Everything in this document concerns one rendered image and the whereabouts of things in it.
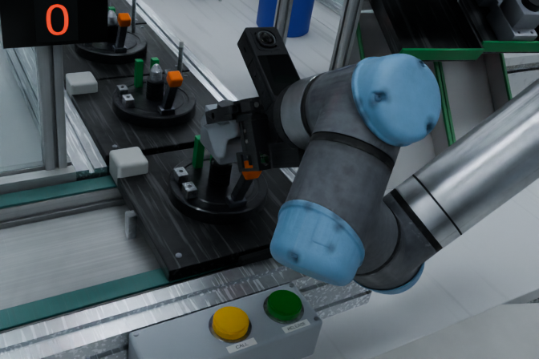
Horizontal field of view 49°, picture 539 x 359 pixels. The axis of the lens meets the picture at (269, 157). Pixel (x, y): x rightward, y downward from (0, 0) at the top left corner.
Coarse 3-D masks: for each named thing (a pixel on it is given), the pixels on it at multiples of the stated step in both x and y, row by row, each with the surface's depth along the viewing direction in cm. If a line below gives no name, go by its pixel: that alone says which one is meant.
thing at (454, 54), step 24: (384, 0) 83; (408, 0) 85; (432, 0) 86; (456, 0) 85; (384, 24) 79; (408, 24) 82; (432, 24) 84; (456, 24) 85; (408, 48) 76; (432, 48) 78; (456, 48) 79; (480, 48) 80
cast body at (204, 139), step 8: (216, 104) 78; (224, 104) 76; (232, 104) 77; (208, 136) 78; (240, 136) 78; (208, 144) 79; (232, 144) 76; (240, 144) 77; (232, 152) 77; (216, 160) 78; (224, 160) 77; (232, 160) 77
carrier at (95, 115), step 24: (72, 96) 101; (96, 96) 102; (120, 96) 99; (144, 96) 100; (192, 96) 103; (96, 120) 96; (120, 120) 97; (144, 120) 95; (168, 120) 96; (192, 120) 100; (96, 144) 92; (120, 144) 91; (144, 144) 92; (168, 144) 93; (192, 144) 95
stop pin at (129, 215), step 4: (128, 212) 78; (132, 212) 79; (128, 216) 78; (132, 216) 78; (136, 216) 78; (128, 220) 78; (132, 220) 78; (136, 220) 79; (128, 224) 78; (132, 224) 79; (128, 228) 79; (132, 228) 79; (128, 232) 79; (132, 232) 79; (128, 236) 80; (132, 236) 80
